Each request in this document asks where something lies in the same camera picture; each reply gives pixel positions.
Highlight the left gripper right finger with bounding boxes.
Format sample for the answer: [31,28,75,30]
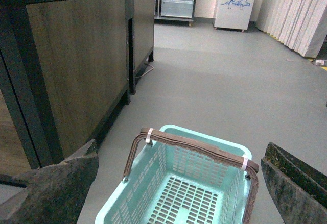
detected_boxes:
[261,142,326,223]

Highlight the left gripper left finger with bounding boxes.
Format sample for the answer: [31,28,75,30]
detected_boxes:
[1,139,99,223]

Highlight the light blue plastic basket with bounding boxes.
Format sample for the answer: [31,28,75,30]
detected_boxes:
[95,125,252,223]

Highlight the dark wooden display cabinet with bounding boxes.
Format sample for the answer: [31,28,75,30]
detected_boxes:
[1,0,154,169]

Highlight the white folded partition panels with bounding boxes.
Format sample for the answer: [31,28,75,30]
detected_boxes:
[256,0,326,58]

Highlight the white chest freezer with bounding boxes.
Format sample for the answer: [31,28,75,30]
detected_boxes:
[213,0,254,32]

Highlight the beige cable on floor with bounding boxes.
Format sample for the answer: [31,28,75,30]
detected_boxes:
[134,62,154,79]

